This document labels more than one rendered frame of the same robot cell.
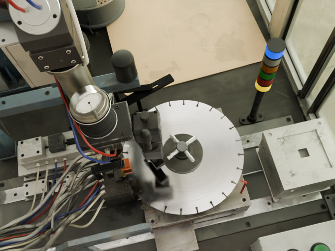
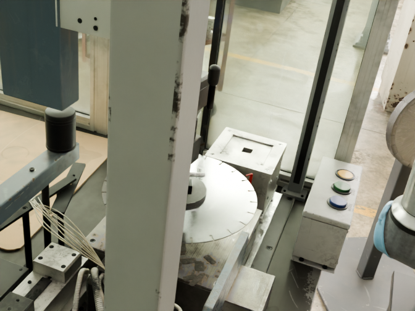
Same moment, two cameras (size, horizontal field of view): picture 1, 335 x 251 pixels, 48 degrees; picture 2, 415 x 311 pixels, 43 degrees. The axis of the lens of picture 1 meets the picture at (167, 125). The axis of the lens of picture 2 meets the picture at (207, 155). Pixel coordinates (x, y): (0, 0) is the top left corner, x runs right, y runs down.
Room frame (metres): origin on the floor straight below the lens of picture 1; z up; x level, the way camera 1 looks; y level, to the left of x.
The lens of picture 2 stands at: (-0.02, 0.82, 1.60)
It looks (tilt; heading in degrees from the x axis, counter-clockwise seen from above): 31 degrees down; 291
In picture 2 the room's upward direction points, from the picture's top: 8 degrees clockwise
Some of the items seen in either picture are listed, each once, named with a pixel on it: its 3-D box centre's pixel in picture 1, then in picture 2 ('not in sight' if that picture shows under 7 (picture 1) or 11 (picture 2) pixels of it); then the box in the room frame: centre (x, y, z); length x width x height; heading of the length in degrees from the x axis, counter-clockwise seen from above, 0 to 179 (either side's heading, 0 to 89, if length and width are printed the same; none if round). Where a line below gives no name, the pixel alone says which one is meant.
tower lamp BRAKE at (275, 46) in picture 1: (274, 48); not in sight; (0.51, -0.29, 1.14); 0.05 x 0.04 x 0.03; 5
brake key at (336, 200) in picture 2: not in sight; (337, 203); (0.05, -0.26, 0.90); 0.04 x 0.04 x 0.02
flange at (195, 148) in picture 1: (182, 152); (181, 186); (0.35, -0.03, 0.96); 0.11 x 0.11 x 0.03
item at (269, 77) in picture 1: (267, 70); not in sight; (0.51, -0.29, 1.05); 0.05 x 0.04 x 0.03; 5
